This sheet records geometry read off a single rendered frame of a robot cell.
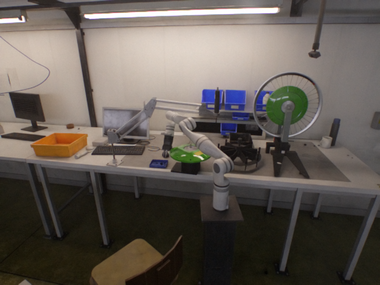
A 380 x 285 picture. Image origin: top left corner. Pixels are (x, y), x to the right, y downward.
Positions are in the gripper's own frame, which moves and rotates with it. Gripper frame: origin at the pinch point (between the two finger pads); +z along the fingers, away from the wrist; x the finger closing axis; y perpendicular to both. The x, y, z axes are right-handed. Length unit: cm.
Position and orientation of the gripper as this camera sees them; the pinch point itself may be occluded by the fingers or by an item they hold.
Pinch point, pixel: (164, 157)
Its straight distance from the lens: 176.3
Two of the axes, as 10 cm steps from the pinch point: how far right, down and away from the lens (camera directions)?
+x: -9.5, -1.2, 3.0
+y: 2.8, 1.2, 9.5
